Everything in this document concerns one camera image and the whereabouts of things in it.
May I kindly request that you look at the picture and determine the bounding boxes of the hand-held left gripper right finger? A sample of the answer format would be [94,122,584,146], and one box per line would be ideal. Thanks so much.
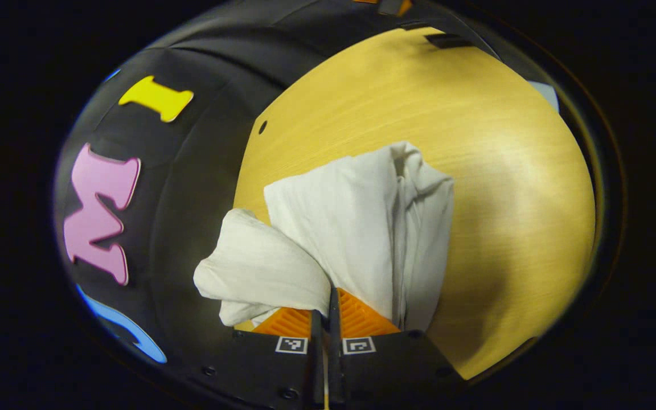
[330,288,465,410]

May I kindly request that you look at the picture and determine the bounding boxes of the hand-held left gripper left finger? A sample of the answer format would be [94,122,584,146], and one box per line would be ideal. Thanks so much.
[206,307,325,410]

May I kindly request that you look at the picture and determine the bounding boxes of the white jeans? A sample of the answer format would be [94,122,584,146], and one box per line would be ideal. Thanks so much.
[193,141,455,333]

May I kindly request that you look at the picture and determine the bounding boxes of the pale grey object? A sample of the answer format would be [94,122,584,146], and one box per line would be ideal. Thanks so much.
[528,81,560,113]

